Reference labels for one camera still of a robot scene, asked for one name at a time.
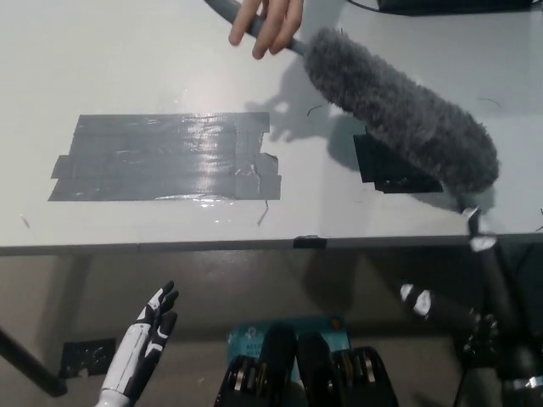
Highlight black metal table leg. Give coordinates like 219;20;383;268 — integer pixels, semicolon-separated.
0;325;70;399

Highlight grey duct tape patch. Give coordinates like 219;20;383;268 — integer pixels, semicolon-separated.
48;111;283;203

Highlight black tape patch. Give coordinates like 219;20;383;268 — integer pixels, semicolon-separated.
352;132;445;195

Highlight person's bare hand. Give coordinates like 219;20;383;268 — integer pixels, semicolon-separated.
227;0;305;61

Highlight small black tape strip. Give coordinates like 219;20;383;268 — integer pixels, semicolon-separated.
293;234;329;250

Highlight black floor tape square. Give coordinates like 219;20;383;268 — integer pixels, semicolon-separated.
58;337;118;379

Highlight black device on desk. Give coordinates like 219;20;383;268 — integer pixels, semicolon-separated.
376;0;543;17

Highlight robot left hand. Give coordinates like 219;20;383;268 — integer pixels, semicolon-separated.
99;280;180;398

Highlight grey fluffy duster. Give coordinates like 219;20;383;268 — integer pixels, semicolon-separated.
203;0;501;205

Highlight black robot body blocks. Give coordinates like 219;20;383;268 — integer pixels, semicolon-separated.
215;313;400;407

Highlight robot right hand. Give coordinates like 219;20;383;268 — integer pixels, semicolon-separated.
399;204;543;383

